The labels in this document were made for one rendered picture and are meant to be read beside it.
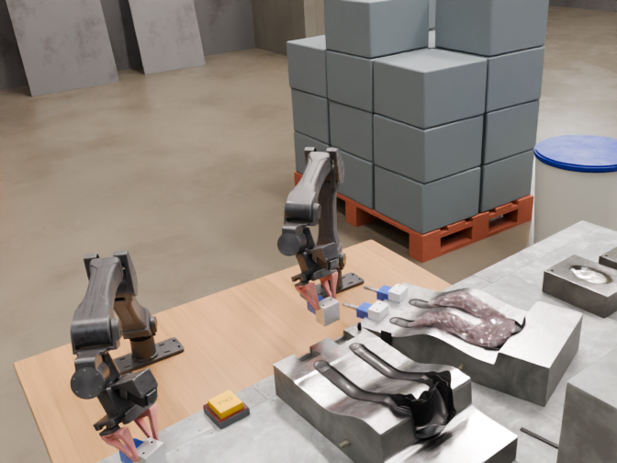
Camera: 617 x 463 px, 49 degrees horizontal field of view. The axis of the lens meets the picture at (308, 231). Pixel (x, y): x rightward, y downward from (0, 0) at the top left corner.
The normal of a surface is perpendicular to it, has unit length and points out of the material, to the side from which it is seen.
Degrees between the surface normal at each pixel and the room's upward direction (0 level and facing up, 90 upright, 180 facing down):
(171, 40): 78
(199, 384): 0
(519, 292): 0
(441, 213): 90
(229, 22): 90
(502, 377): 90
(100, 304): 5
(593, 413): 90
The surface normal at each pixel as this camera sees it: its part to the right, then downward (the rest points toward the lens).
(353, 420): -0.79, 0.30
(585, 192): -0.28, 0.48
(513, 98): 0.52, 0.33
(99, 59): 0.50, 0.11
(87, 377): 0.10, 0.04
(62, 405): -0.06, -0.90
